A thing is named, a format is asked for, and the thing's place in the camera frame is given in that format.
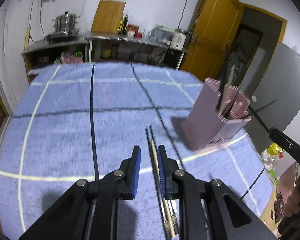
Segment steel steamer pot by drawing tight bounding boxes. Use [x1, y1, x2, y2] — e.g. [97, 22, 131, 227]
[52, 11, 79, 32]

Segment beige wooden chopstick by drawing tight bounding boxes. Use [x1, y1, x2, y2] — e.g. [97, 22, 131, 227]
[149, 140, 176, 238]

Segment induction cooker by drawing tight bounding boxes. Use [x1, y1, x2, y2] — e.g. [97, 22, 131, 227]
[45, 29, 80, 43]

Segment black chopstick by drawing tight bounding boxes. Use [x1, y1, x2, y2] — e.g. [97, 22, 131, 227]
[216, 55, 230, 112]
[146, 127, 172, 239]
[149, 125, 179, 239]
[243, 100, 276, 119]

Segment metal kitchen counter shelf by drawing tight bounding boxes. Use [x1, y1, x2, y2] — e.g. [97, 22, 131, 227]
[21, 32, 191, 82]

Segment beige chopstick in holder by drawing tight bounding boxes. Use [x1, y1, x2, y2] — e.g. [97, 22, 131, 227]
[218, 65, 235, 114]

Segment grey refrigerator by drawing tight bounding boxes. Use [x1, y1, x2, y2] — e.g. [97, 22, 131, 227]
[244, 43, 300, 153]

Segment pink utensil holder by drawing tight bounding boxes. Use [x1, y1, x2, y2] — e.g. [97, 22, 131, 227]
[181, 78, 251, 154]

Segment dark sauce bottles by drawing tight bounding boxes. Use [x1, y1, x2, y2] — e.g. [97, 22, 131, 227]
[117, 14, 128, 35]

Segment wooden cutting board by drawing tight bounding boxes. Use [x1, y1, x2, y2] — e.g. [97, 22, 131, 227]
[91, 0, 126, 34]

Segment black chopstick in holder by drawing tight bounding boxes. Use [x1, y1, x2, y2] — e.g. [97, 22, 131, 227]
[216, 55, 230, 112]

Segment white electric kettle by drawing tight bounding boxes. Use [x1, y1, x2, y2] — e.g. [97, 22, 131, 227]
[170, 29, 186, 50]

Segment blue checked table cloth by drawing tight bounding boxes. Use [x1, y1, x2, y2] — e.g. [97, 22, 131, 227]
[0, 62, 273, 239]

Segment yellow wooden door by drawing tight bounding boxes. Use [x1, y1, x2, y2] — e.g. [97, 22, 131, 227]
[181, 0, 287, 81]

